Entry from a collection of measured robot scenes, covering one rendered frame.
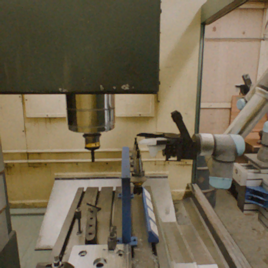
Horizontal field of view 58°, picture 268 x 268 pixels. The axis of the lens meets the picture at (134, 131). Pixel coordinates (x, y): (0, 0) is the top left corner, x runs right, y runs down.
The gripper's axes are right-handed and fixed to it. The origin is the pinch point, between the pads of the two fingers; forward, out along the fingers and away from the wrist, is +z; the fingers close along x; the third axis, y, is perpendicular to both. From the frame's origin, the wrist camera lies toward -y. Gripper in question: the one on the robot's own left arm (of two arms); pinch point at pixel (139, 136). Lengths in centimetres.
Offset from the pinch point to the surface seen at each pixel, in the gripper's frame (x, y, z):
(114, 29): -12.4, -31.5, 8.7
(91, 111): -7.7, -9.2, 15.2
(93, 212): 34, 49, 19
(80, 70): -12.3, -20.7, 17.5
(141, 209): 46, 55, -7
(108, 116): -5.3, -7.5, 10.4
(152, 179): 99, 60, -19
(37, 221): 87, 89, 67
